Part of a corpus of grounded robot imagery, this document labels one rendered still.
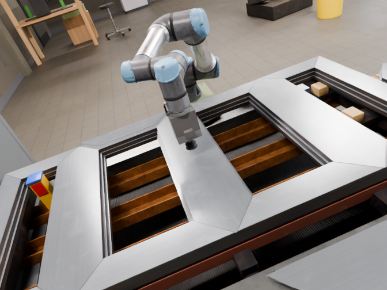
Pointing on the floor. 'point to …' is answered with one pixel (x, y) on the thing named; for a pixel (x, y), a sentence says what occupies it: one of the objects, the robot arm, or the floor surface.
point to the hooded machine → (133, 5)
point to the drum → (329, 8)
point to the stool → (112, 21)
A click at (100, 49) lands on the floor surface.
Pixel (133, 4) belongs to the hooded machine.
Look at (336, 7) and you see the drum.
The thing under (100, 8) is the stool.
